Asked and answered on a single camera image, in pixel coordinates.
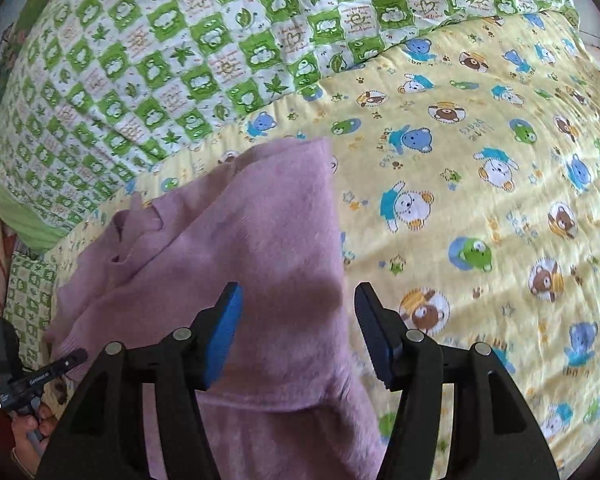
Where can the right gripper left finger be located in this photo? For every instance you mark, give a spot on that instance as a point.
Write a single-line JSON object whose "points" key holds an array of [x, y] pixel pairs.
{"points": [[101, 433]]}

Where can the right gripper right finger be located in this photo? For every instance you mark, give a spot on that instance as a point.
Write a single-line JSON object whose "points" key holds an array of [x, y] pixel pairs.
{"points": [[494, 433]]}

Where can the purple knit sweater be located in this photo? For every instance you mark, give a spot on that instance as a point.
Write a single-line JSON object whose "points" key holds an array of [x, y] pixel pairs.
{"points": [[288, 404]]}

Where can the person's left hand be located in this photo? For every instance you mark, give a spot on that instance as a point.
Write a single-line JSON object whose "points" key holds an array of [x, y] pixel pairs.
{"points": [[24, 453]]}

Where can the yellow bear print quilt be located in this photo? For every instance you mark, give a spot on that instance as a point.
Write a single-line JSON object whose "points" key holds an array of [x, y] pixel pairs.
{"points": [[468, 189]]}

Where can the green checkered frog quilt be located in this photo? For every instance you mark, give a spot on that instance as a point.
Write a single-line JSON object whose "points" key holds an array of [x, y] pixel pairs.
{"points": [[102, 91]]}

